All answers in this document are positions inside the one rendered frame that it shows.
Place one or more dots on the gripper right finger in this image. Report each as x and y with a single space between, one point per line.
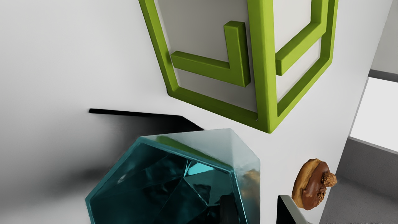
285 213

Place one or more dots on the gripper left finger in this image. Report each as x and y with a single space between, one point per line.
228 213

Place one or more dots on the teal faceted mug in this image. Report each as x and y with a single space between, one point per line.
174 186

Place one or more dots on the chocolate glazed doughnut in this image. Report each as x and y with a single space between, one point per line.
312 185

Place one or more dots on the white cabinet with green frame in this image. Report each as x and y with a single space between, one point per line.
264 62

